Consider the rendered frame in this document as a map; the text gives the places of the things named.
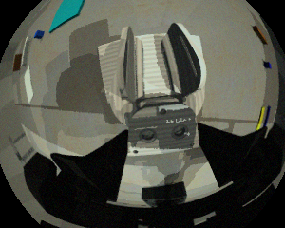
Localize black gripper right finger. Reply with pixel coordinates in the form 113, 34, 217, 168
197, 123, 268, 187

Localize beige flat square plate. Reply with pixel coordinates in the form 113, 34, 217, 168
24, 65, 35, 103

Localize orange-brown rectangular bar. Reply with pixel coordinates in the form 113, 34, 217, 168
253, 26, 267, 45

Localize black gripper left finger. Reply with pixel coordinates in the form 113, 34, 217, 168
50, 129, 128, 202

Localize teal flat rectangular plate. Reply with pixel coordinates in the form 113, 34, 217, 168
48, 0, 85, 33

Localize beige flat bar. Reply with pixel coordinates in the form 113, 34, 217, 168
21, 35, 31, 67

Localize brown rectangular block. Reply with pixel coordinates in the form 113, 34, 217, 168
12, 53, 22, 72

